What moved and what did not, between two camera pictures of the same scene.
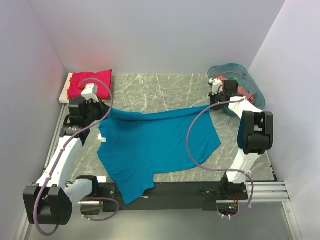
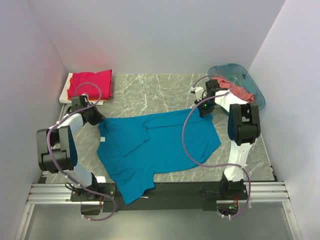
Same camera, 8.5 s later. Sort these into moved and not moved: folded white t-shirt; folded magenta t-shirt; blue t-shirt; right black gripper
Moved: right black gripper
Not moved: blue t-shirt; folded magenta t-shirt; folded white t-shirt
